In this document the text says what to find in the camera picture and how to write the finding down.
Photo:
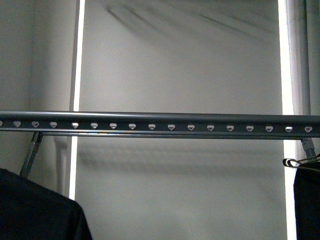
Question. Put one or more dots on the left grey rack support strut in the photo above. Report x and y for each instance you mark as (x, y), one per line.
(32, 151)

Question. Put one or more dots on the grey rack support strut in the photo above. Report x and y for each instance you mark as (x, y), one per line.
(32, 151)
(308, 147)

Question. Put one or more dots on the right grey rack support strut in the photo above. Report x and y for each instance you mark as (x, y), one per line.
(308, 147)

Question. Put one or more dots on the black garment at right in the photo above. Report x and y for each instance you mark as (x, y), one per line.
(307, 202)

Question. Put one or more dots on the black garment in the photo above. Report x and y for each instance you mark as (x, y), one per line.
(29, 211)
(307, 202)

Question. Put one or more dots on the black garment at left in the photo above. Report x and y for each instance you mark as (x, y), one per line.
(29, 211)

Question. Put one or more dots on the grey perforated clothes rail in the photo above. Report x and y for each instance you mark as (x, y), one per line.
(162, 125)

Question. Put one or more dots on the metal wire hanger at right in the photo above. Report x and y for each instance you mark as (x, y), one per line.
(293, 163)

